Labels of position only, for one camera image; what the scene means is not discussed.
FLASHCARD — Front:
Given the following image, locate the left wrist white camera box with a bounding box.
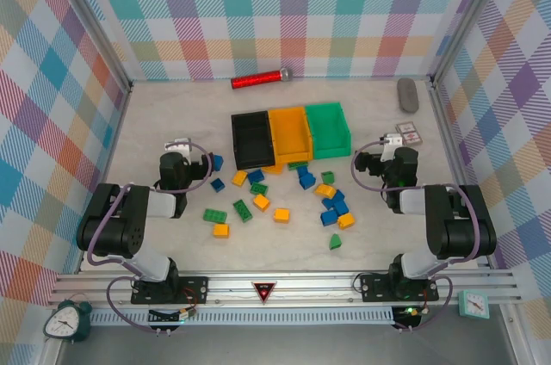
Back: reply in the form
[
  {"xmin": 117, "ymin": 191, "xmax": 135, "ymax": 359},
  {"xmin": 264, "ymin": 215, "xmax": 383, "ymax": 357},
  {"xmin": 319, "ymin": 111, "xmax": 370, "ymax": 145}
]
[{"xmin": 165, "ymin": 136, "xmax": 193, "ymax": 155}]

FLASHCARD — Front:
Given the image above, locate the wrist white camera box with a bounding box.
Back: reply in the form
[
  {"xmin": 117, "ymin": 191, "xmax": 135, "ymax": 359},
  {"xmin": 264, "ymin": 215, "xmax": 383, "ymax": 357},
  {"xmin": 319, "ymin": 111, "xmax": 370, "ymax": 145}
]
[
  {"xmin": 378, "ymin": 133, "xmax": 404, "ymax": 155},
  {"xmin": 165, "ymin": 136, "xmax": 193, "ymax": 155}
]

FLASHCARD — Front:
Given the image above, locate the teal square clock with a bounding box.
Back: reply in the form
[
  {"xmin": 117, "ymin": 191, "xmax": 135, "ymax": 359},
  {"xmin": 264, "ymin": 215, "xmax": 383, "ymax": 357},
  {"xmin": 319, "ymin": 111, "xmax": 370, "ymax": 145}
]
[{"xmin": 456, "ymin": 289, "xmax": 492, "ymax": 320}]

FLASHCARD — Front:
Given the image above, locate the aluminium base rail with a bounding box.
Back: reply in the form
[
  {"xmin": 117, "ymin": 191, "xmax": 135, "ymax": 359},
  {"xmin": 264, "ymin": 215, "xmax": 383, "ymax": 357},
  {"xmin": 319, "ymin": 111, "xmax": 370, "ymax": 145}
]
[{"xmin": 50, "ymin": 269, "xmax": 523, "ymax": 309}]

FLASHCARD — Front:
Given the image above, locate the small wired connector board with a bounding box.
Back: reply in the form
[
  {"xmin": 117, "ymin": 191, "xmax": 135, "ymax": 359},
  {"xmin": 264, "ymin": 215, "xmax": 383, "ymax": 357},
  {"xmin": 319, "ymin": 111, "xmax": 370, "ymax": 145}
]
[
  {"xmin": 147, "ymin": 306, "xmax": 199, "ymax": 337},
  {"xmin": 390, "ymin": 305, "xmax": 431, "ymax": 335}
]

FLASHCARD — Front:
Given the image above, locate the aluminium side rail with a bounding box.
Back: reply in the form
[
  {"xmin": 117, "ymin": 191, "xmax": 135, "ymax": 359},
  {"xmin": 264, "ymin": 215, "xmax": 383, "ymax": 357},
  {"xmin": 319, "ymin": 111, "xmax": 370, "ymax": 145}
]
[
  {"xmin": 427, "ymin": 76, "xmax": 495, "ymax": 269},
  {"xmin": 76, "ymin": 80, "xmax": 134, "ymax": 275}
]

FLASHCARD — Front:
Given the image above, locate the dark green alarm clock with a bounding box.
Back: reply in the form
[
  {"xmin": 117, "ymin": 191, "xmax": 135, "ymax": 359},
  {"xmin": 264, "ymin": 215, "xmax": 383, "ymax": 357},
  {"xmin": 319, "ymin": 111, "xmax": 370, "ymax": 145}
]
[{"xmin": 42, "ymin": 298, "xmax": 94, "ymax": 344}]

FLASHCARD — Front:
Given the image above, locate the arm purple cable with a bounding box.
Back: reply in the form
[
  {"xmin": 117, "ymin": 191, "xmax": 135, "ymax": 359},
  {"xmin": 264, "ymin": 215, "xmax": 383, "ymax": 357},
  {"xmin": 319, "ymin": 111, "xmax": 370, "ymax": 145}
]
[
  {"xmin": 351, "ymin": 142, "xmax": 480, "ymax": 334},
  {"xmin": 87, "ymin": 142, "xmax": 215, "ymax": 335}
]

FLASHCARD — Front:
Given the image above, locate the red triangle emblem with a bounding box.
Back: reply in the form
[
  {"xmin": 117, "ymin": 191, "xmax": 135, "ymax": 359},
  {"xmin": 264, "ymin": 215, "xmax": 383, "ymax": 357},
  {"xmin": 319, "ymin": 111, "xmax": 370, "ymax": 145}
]
[{"xmin": 251, "ymin": 280, "xmax": 279, "ymax": 306}]

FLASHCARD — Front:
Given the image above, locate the aluminium frame post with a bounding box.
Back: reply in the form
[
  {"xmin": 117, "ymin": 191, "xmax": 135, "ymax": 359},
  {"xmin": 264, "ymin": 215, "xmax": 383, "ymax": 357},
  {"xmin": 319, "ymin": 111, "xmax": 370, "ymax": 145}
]
[
  {"xmin": 50, "ymin": 0, "xmax": 133, "ymax": 95},
  {"xmin": 428, "ymin": 0, "xmax": 516, "ymax": 87}
]

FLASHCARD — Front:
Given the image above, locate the yellow curved lego brick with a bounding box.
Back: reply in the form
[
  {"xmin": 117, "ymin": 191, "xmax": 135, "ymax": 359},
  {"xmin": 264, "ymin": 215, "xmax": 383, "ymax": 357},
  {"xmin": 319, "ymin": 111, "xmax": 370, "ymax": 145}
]
[{"xmin": 313, "ymin": 182, "xmax": 338, "ymax": 200}]

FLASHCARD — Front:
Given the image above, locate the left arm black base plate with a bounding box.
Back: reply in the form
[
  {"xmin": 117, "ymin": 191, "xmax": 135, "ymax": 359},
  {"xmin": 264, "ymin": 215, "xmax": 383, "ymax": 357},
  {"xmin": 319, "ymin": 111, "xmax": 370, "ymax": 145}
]
[{"xmin": 130, "ymin": 275, "xmax": 210, "ymax": 306}]

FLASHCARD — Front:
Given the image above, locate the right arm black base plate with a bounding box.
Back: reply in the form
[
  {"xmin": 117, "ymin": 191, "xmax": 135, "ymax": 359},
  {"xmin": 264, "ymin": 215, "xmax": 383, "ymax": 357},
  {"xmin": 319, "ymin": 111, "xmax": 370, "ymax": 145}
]
[{"xmin": 359, "ymin": 272, "xmax": 441, "ymax": 303}]

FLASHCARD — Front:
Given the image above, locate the yellow plastic bin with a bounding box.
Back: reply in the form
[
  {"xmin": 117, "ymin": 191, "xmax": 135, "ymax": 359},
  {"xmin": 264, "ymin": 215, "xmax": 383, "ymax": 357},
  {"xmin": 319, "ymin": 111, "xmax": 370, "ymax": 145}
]
[{"xmin": 267, "ymin": 106, "xmax": 314, "ymax": 165}]

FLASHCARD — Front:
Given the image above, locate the red microphone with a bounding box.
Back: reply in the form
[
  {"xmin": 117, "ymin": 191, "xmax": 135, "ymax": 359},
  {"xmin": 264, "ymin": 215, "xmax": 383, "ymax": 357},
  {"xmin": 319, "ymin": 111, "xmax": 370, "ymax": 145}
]
[{"xmin": 231, "ymin": 67, "xmax": 294, "ymax": 90}]

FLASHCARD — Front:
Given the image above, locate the slotted cable duct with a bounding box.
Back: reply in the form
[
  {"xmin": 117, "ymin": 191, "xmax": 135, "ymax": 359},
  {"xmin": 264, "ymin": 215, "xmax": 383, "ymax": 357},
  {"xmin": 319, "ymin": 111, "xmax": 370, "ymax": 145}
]
[{"xmin": 91, "ymin": 306, "xmax": 395, "ymax": 327}]

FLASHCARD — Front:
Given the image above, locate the black plastic bin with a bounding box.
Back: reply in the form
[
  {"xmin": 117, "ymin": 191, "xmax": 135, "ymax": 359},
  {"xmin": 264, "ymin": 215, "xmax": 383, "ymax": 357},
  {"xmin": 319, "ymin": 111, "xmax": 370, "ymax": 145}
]
[{"xmin": 230, "ymin": 110, "xmax": 277, "ymax": 172}]

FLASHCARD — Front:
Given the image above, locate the playing card box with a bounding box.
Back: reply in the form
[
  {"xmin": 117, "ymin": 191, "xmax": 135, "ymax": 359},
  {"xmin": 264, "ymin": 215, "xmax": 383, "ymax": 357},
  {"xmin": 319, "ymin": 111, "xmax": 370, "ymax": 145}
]
[{"xmin": 395, "ymin": 121, "xmax": 425, "ymax": 147}]

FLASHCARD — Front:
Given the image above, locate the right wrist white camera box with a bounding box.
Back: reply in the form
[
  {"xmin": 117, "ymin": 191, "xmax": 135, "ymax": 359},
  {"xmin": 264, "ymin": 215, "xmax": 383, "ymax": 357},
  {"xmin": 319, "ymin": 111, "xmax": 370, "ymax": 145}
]
[{"xmin": 378, "ymin": 133, "xmax": 404, "ymax": 155}]

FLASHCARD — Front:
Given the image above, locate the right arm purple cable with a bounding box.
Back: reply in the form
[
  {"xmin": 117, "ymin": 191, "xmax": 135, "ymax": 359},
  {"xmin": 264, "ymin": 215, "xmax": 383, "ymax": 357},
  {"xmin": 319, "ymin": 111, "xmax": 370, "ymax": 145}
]
[{"xmin": 351, "ymin": 142, "xmax": 480, "ymax": 334}]

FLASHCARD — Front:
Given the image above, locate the green plastic bin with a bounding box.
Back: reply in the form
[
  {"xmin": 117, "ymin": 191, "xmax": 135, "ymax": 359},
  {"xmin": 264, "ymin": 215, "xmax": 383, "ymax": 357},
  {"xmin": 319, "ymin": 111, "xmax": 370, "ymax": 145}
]
[{"xmin": 304, "ymin": 101, "xmax": 354, "ymax": 161}]

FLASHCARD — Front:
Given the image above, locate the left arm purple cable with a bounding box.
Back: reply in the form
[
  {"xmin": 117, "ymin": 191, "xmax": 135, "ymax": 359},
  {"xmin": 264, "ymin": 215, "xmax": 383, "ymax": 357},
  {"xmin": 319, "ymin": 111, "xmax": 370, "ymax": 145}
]
[{"xmin": 87, "ymin": 142, "xmax": 215, "ymax": 335}]

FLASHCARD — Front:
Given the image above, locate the grey oval case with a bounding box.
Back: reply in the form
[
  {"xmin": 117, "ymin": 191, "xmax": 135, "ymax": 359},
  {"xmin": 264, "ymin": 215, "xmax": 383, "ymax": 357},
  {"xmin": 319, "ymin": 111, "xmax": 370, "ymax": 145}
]
[{"xmin": 396, "ymin": 77, "xmax": 421, "ymax": 114}]

